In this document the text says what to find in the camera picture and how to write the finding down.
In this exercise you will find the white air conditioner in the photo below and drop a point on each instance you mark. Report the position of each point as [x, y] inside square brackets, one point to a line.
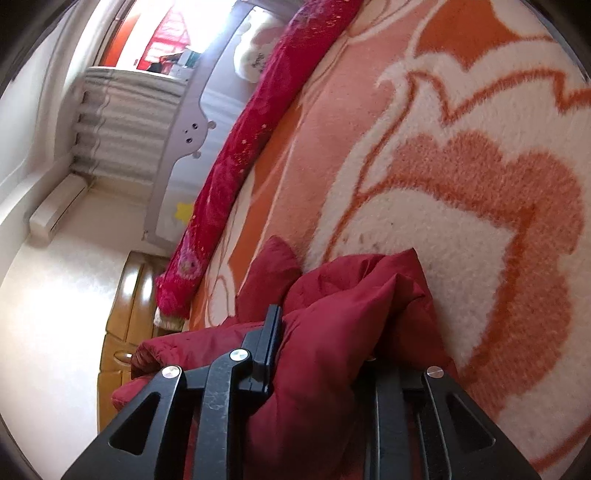
[55, 210]

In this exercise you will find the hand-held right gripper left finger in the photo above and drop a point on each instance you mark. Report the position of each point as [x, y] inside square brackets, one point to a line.
[265, 350]

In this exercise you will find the orange and white blanket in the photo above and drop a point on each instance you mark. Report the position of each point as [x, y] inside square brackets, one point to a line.
[438, 161]

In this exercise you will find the grey bed rail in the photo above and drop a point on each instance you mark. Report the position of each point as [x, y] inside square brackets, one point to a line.
[189, 152]

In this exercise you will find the red sequined quilt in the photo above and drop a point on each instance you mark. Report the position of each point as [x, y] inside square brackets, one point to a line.
[249, 138]

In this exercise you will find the small floral pillow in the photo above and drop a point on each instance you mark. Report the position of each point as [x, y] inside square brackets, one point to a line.
[168, 321]

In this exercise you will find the red quilted jacket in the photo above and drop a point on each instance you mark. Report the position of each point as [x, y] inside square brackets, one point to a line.
[323, 332]

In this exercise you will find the striped curtain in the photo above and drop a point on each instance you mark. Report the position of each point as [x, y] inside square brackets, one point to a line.
[124, 124]

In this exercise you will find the white printed cushion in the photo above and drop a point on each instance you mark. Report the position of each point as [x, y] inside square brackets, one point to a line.
[254, 50]

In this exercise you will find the window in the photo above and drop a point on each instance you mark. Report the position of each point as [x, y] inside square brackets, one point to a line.
[157, 37]

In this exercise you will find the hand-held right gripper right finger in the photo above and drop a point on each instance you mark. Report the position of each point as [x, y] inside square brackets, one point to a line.
[388, 415]

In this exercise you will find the wooden headboard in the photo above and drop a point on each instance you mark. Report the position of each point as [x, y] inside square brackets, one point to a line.
[134, 295]

